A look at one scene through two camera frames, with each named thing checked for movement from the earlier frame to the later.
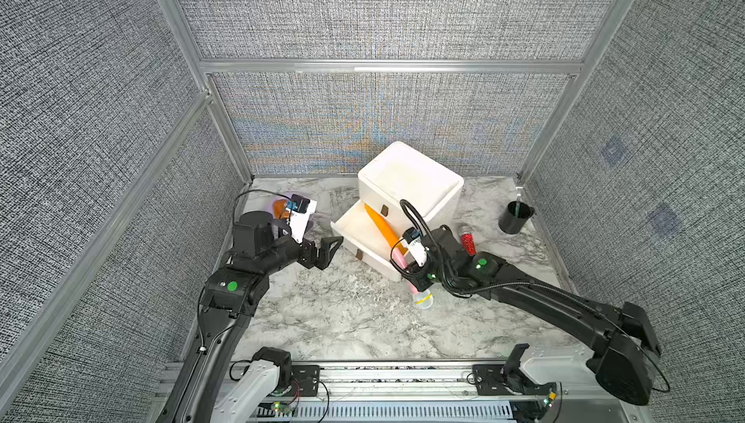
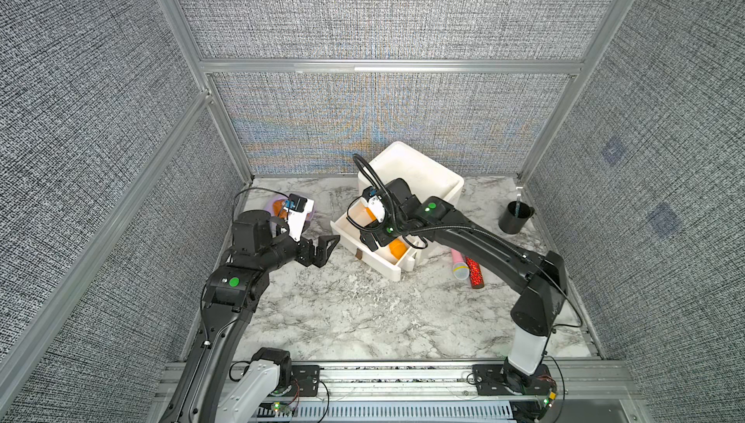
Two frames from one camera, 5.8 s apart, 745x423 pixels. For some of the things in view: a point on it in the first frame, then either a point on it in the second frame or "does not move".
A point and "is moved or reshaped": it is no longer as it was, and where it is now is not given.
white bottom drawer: x=361 y=235 does not move
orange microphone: x=386 y=229 does not move
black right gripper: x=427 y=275 to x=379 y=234
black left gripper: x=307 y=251 does not move
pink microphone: x=422 y=299 is moved or reshaped
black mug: x=508 y=223 does not move
